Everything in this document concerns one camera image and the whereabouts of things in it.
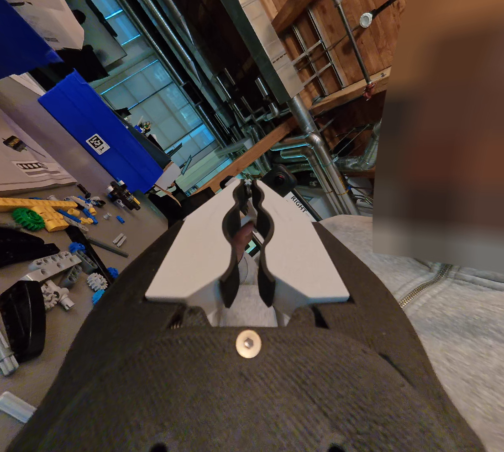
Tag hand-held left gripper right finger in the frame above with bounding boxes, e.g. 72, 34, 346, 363
251, 180, 350, 326

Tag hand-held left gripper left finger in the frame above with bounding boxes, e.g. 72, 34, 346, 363
145, 180, 247, 327

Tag small black lego assembly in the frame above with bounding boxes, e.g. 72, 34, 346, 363
107, 180, 141, 211

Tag pile of loose lego pieces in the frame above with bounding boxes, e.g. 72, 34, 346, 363
0, 182, 142, 378

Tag lego instruction booklet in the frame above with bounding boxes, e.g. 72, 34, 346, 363
0, 109, 78, 193

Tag small pale lego piece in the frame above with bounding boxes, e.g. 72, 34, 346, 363
0, 391, 37, 424

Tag person's right hand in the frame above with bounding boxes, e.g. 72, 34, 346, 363
235, 223, 255, 260

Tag cardboard box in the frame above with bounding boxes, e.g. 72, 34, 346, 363
149, 161, 186, 206

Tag cluttered office desk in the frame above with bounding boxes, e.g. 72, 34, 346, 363
112, 106, 170, 157

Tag blue storage bin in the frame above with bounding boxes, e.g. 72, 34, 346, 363
38, 69, 174, 193
0, 0, 64, 79

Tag metal conduit pipes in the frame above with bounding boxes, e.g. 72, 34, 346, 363
98, 0, 237, 153

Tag white paper sheet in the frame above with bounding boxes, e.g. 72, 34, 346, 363
0, 74, 47, 95

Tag silver round duct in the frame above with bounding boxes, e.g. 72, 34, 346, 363
272, 96, 380, 216

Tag rectangular silver ventilation duct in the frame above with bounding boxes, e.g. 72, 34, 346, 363
193, 0, 307, 104

